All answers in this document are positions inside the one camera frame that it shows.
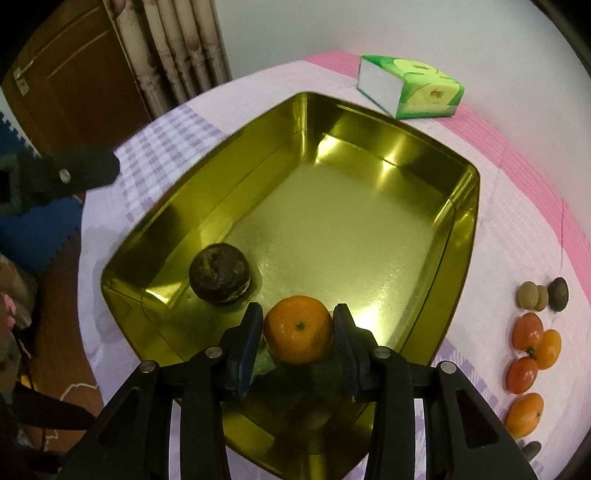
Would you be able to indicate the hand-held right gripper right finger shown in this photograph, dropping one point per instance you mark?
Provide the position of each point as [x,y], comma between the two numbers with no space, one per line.
[351,355]

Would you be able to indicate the pink checked tablecloth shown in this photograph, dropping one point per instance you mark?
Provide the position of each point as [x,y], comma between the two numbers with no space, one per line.
[485,258]

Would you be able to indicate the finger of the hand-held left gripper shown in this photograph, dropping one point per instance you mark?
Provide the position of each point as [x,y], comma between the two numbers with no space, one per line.
[87,170]

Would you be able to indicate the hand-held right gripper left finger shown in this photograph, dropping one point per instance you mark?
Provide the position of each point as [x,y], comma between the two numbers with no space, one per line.
[244,353]

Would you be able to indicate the wrinkled dark passion fruit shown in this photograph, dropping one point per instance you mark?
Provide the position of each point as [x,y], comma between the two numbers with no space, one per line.
[219,274]

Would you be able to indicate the gold metal tray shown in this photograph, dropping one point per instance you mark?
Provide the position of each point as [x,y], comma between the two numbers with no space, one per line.
[346,221]

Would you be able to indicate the green tissue pack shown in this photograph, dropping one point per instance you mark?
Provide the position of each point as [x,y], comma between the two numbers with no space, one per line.
[415,87]

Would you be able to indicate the small tan round fruit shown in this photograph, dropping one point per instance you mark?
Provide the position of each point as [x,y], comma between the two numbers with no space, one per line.
[541,298]
[526,297]

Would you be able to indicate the brown wooden door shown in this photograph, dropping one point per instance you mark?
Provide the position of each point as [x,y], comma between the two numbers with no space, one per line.
[69,83]

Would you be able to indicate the red tomato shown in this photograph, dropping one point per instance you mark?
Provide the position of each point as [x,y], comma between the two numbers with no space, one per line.
[527,331]
[521,374]

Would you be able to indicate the blue foam floor mat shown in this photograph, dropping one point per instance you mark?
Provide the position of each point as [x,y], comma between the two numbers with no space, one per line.
[37,230]

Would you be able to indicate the small dark round fruit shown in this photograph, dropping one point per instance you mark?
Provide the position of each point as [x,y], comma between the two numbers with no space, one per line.
[558,293]

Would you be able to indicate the orange mandarin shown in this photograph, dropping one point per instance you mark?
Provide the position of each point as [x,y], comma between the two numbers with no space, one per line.
[298,330]
[524,415]
[550,349]

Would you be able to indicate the smooth dark passion fruit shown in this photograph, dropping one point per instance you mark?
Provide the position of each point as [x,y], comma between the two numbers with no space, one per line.
[531,450]

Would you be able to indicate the beige patterned curtain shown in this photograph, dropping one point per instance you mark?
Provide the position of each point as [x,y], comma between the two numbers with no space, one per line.
[180,50]

